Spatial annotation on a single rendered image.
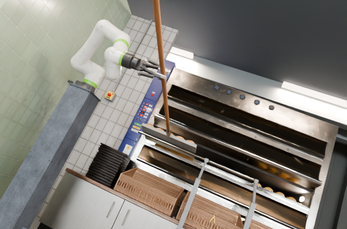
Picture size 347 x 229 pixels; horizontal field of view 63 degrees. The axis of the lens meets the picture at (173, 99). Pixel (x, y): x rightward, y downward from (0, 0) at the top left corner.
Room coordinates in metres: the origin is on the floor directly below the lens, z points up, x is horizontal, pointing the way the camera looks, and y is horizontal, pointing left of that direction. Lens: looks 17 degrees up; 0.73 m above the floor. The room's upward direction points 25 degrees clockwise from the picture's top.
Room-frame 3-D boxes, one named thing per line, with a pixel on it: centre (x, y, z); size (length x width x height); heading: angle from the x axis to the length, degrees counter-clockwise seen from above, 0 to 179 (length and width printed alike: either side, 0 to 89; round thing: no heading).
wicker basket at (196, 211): (2.73, -0.75, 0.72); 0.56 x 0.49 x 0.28; 79
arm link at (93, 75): (2.33, 0.70, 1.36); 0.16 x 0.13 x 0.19; 115
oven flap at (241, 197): (2.99, -0.79, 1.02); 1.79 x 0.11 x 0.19; 78
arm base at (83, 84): (2.36, 0.74, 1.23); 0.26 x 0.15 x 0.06; 74
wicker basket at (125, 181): (2.85, -0.17, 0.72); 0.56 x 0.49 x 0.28; 78
